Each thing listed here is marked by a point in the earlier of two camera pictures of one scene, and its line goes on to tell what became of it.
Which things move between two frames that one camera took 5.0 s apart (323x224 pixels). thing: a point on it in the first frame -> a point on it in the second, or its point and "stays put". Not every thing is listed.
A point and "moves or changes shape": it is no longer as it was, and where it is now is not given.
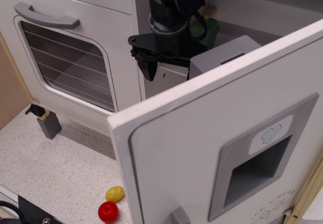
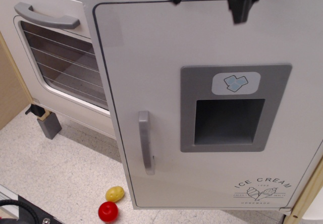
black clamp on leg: x=36 y=109 stays put
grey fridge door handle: x=178 y=216 -> x=144 y=132
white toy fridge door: x=238 y=145 moves or changes shape
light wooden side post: x=313 y=185 stays put
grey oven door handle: x=27 y=11 stays put
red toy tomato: x=108 y=212 stays put
